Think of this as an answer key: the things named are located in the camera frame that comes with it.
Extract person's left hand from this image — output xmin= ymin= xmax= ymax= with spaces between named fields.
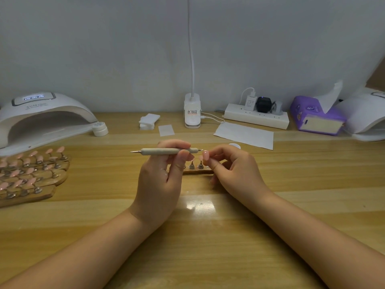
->
xmin=129 ymin=139 xmax=193 ymax=229

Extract person's right hand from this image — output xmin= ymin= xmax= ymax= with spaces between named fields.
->
xmin=201 ymin=144 xmax=272 ymax=208

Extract grey dotting pen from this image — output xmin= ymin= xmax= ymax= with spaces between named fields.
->
xmin=130 ymin=147 xmax=204 ymax=156

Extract wooden nail holder strip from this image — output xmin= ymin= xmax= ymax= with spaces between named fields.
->
xmin=180 ymin=161 xmax=214 ymax=175

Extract wooden stands with pink nails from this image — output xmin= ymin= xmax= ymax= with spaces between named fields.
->
xmin=0 ymin=146 xmax=71 ymax=208

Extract white nail lamp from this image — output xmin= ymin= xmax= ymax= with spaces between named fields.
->
xmin=337 ymin=87 xmax=385 ymax=142
xmin=0 ymin=91 xmax=98 ymax=157

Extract person's left forearm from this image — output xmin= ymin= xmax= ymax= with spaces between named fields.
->
xmin=0 ymin=208 xmax=160 ymax=289

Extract person's right forearm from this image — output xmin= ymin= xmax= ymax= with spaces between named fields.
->
xmin=249 ymin=189 xmax=385 ymax=289

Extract white desk lamp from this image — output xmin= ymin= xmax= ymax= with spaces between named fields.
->
xmin=184 ymin=0 xmax=202 ymax=129

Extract white paper sheet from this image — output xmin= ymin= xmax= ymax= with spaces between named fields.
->
xmin=213 ymin=121 xmax=274 ymax=151

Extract white power strip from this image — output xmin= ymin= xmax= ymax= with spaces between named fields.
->
xmin=224 ymin=103 xmax=290 ymax=130

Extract stack of white cotton pads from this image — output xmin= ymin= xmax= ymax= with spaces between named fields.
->
xmin=139 ymin=113 xmax=161 ymax=130

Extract white charger plug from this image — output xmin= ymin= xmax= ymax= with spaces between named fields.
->
xmin=243 ymin=95 xmax=257 ymax=111

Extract black plug adapter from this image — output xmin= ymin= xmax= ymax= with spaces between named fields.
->
xmin=255 ymin=97 xmax=273 ymax=114

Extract small closed white jar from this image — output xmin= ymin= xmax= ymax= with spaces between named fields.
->
xmin=92 ymin=121 xmax=109 ymax=137

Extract purple tissue box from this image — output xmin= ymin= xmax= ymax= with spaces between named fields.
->
xmin=290 ymin=96 xmax=347 ymax=136

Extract white tissue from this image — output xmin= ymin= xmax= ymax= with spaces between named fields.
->
xmin=316 ymin=80 xmax=344 ymax=115

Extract brown wooden board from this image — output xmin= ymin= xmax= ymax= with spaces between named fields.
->
xmin=367 ymin=57 xmax=385 ymax=91

